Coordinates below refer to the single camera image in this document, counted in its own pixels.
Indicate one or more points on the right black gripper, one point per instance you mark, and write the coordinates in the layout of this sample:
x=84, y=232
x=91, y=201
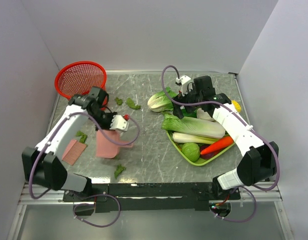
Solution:
x=177, y=111

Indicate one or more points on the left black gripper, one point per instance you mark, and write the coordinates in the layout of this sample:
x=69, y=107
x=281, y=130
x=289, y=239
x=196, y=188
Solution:
x=107, y=127

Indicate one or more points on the pink dustpan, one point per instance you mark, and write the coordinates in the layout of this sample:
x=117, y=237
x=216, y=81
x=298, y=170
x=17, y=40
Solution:
x=107, y=149

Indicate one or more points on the pink hand brush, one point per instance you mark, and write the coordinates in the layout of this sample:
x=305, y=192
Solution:
x=73, y=151

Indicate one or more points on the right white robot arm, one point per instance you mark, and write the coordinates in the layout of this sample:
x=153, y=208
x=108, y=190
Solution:
x=260, y=157

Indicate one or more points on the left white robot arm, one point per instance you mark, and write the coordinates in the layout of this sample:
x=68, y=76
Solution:
x=42, y=163

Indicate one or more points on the dark green leafy vegetable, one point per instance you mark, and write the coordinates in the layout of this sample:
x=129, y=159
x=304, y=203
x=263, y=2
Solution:
x=192, y=114

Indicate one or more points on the small napa cabbage on table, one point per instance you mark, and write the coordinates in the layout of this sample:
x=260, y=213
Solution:
x=159, y=102

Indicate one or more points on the green paper scrap back left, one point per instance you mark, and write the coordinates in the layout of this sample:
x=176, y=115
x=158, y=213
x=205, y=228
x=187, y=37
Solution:
x=118, y=101

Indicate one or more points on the long napa cabbage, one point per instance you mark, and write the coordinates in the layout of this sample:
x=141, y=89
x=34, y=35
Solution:
x=193, y=126

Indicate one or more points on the white radish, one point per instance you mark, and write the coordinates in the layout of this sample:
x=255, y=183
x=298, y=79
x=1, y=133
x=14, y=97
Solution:
x=203, y=115

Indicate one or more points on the green paper scrap by brush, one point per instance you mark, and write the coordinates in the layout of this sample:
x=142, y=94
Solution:
x=83, y=136

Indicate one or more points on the green paper scrap back centre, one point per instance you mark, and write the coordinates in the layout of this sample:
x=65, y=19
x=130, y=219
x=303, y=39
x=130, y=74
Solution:
x=131, y=104

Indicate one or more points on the round green cabbage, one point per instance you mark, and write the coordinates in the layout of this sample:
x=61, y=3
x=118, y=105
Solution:
x=191, y=151

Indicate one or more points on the green square tray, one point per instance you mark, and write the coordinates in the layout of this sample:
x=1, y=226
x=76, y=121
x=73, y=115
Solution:
x=200, y=161

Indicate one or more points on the red mesh waste basket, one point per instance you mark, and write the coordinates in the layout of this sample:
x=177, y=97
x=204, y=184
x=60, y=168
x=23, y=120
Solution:
x=79, y=77

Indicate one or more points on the green paper scrap front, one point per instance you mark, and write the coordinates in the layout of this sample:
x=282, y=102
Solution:
x=119, y=169

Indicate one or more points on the purple eggplant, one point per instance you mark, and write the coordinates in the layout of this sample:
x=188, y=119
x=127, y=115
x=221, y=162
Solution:
x=209, y=155

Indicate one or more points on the orange carrot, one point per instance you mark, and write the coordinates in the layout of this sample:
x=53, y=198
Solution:
x=220, y=144

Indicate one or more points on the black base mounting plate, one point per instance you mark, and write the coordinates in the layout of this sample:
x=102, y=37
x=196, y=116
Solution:
x=153, y=196

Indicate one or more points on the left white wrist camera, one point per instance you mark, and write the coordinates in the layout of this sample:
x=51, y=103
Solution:
x=119, y=123

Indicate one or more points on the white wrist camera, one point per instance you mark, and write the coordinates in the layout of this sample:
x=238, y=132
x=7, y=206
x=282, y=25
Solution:
x=119, y=123
x=186, y=84

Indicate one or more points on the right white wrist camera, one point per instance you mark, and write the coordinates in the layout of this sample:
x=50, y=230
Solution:
x=186, y=84

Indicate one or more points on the aluminium rail frame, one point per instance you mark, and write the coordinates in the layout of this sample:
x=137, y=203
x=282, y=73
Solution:
x=259, y=215

